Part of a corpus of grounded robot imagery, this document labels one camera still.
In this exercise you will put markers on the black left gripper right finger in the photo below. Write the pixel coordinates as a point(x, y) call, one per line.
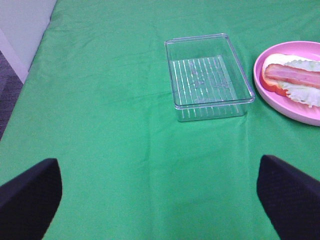
point(290, 199)

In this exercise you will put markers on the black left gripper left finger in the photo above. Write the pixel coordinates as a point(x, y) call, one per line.
point(29, 201)

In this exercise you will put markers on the green lettuce leaf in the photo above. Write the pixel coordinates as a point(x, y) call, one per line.
point(301, 93)

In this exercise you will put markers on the bacon strip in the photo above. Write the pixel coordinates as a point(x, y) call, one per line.
point(293, 75)

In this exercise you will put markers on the white bread slice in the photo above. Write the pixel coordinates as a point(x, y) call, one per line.
point(277, 58)

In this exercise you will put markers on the pink round plate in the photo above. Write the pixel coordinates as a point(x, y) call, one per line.
point(293, 110)

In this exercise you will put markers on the green tablecloth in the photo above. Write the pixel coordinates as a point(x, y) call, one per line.
point(98, 98)

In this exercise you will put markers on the clear left plastic container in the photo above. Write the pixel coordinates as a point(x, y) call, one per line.
point(207, 78)

